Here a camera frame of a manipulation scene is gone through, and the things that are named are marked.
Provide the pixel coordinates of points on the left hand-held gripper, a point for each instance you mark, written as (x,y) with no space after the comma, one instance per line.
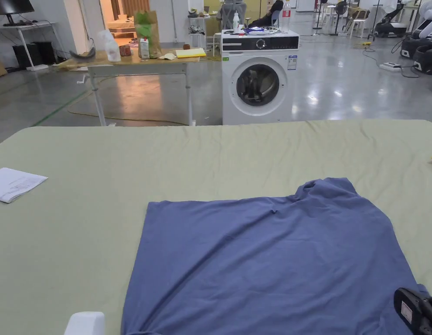
(85,324)

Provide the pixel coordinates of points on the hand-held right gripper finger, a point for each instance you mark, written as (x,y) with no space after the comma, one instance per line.
(412,309)

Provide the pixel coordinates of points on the blue shirt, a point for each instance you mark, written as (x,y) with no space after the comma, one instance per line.
(264,258)

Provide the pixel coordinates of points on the bed with pale green sheet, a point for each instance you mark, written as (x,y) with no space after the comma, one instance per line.
(97,216)

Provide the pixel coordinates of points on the white folded paper sheet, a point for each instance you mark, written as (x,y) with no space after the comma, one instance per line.
(15,183)

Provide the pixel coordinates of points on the white power strip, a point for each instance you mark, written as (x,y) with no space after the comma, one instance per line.
(392,65)

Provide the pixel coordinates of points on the black and white robot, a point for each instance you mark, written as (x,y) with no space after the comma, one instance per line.
(423,45)
(390,24)

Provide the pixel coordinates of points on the black computer tower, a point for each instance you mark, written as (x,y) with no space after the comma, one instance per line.
(34,54)

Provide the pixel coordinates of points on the white washing machine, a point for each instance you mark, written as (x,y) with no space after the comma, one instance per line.
(259,80)

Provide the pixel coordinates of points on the white desk with monitor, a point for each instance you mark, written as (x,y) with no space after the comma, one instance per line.
(22,26)

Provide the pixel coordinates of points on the black standing fan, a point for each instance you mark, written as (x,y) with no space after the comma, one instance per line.
(342,10)

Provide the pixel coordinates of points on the small metal shelf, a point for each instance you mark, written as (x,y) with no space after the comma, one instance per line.
(196,29)

